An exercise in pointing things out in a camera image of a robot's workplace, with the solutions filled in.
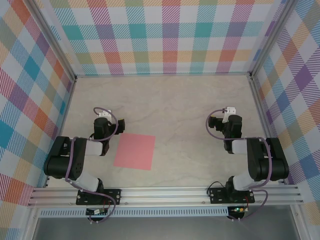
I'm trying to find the pink cloth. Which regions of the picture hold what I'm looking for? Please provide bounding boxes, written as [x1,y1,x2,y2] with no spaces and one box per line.
[113,133,156,171]

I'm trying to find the grey metal panel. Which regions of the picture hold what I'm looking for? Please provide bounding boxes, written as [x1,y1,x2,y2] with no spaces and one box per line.
[32,216,301,240]

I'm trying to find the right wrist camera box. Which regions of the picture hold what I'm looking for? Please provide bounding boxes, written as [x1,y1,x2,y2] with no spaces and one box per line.
[221,106,237,124]

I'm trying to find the aluminium side floor rail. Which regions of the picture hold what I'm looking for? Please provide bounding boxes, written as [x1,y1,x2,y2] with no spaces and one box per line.
[44,77,77,188]
[249,75,286,185]

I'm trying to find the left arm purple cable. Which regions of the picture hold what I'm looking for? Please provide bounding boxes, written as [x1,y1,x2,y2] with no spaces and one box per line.
[64,106,120,224]

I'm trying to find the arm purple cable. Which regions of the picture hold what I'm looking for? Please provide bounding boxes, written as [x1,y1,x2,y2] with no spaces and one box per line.
[64,106,120,224]
[205,107,273,223]

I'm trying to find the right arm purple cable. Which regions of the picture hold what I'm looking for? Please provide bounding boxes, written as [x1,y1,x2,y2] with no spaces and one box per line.
[205,107,273,223]

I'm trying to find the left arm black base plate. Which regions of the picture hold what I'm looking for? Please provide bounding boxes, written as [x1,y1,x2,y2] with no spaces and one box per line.
[75,188,123,206]

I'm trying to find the aluminium back floor rail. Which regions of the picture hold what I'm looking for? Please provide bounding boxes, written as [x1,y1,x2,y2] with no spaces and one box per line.
[74,72,252,79]

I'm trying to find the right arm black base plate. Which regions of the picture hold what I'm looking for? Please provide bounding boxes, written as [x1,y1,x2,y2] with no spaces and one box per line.
[208,186,256,205]

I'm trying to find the aluminium mounting rail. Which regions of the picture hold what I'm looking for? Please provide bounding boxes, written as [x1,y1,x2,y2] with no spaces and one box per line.
[26,184,305,208]

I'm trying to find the slotted grey cable duct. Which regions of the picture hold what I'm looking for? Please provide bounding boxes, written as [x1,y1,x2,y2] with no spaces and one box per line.
[39,208,230,218]

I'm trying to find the aluminium corner post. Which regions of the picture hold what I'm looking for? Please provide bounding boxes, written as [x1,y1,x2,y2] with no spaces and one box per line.
[249,0,300,79]
[24,0,78,83]

